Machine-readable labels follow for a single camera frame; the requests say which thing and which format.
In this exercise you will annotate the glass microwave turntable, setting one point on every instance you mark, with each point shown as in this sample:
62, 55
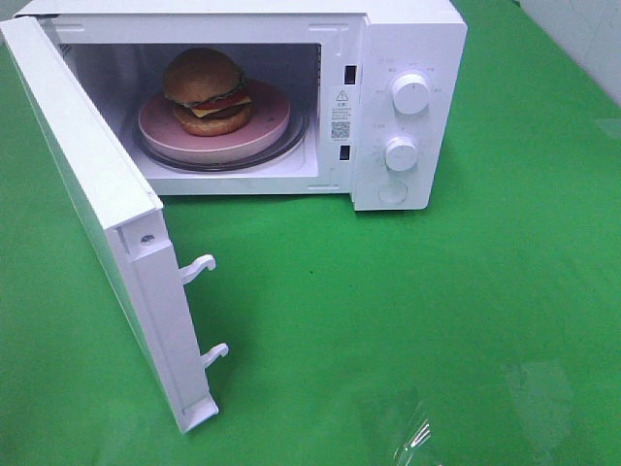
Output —
288, 141

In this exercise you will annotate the lower white round knob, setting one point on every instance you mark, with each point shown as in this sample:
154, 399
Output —
401, 154

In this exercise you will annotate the pink round plate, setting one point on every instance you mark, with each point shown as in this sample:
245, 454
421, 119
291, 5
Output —
269, 118

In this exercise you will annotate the white microwave door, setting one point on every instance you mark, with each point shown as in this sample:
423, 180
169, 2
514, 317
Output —
123, 219

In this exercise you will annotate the green table cover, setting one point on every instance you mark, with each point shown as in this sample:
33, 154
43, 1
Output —
483, 330

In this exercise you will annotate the white wall panel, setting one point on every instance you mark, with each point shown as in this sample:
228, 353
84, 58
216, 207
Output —
588, 31

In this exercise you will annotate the white microwave oven body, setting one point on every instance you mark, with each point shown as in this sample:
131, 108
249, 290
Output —
334, 59

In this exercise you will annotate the toy burger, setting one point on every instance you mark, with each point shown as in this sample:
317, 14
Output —
208, 92

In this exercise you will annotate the round white door button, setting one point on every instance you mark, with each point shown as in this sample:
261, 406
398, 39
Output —
393, 193

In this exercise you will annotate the upper white round knob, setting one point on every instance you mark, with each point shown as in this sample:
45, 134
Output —
410, 93

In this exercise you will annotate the white round knob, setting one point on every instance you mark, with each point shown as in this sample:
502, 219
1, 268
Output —
410, 93
401, 154

